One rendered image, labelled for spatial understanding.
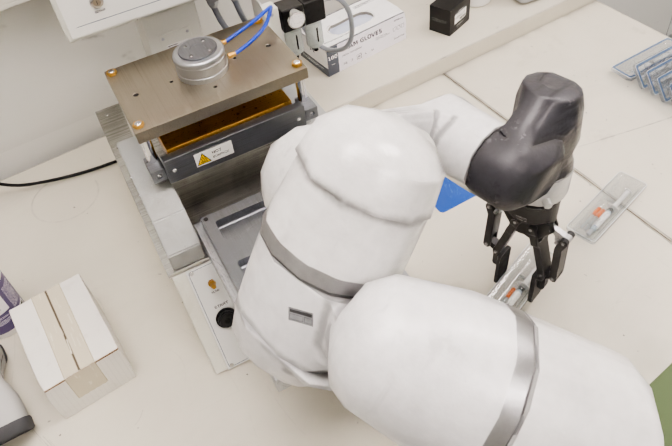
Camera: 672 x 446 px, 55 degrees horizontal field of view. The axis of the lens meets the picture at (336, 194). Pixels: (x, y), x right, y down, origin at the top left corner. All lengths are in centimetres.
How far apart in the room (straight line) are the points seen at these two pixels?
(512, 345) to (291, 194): 17
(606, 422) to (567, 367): 4
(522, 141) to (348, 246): 41
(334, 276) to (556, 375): 15
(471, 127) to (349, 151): 42
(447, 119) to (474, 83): 73
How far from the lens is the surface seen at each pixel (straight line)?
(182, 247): 97
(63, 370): 108
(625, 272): 121
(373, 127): 42
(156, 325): 118
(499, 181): 78
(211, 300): 102
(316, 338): 45
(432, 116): 81
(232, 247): 91
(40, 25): 145
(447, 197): 127
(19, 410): 113
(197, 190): 110
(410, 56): 155
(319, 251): 42
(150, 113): 98
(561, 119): 82
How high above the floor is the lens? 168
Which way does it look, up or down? 46 degrees down
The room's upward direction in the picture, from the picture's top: 8 degrees counter-clockwise
